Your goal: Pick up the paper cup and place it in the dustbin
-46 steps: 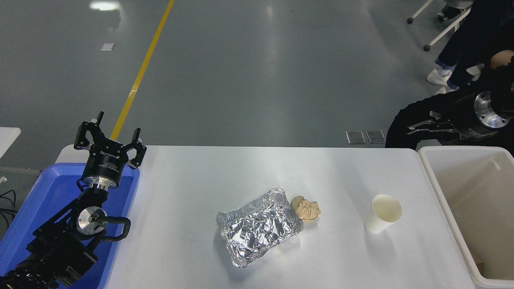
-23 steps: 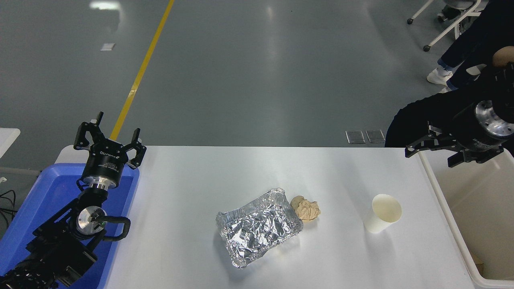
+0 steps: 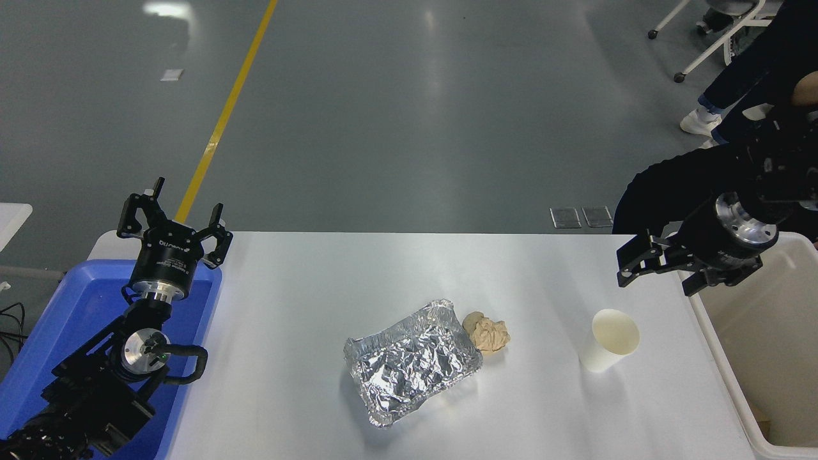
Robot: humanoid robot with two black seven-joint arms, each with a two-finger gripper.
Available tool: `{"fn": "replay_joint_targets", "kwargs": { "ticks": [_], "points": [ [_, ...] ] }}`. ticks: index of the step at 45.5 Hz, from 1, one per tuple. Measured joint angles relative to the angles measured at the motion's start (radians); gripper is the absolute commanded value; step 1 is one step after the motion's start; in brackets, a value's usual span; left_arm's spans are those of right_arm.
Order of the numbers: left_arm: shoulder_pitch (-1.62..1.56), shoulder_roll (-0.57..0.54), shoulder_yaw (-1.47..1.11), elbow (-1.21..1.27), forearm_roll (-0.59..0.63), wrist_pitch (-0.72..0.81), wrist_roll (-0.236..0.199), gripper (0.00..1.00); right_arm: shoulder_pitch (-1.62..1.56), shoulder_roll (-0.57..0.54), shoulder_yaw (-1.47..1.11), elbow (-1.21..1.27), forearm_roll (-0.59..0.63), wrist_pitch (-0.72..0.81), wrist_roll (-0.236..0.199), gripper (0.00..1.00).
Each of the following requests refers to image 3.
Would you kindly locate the white paper scrap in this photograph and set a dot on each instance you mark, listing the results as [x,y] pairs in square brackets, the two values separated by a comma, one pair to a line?
[172,75]

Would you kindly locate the crumpled silver foil tray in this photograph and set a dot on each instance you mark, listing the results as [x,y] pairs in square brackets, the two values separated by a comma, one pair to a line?
[412,364]

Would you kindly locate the blue plastic tray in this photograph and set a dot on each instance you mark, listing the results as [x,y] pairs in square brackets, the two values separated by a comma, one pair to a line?
[77,300]

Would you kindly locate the white paper cup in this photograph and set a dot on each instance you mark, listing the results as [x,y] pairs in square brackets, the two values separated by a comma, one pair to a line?
[607,342]

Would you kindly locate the large pale plastic bin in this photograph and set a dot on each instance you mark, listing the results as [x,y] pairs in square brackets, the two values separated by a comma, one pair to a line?
[767,345]

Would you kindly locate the white side table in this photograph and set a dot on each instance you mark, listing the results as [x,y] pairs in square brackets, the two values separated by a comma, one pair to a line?
[11,220]

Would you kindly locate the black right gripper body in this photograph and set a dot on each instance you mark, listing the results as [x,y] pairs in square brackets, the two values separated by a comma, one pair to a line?
[719,246]

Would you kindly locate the white wheeled chair frame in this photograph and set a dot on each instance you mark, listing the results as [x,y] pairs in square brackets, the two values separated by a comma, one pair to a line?
[709,51]

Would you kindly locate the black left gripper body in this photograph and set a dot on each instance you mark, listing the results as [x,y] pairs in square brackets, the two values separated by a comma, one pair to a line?
[167,259]

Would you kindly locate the crumpled tan paper ball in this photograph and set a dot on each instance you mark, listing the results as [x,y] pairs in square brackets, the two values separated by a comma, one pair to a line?
[489,333]

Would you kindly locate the person with white shoes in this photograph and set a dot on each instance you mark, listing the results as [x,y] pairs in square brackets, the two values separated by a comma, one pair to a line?
[735,76]

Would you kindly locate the grey floor socket plate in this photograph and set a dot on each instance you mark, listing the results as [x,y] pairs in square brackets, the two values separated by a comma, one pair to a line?
[565,218]
[597,216]

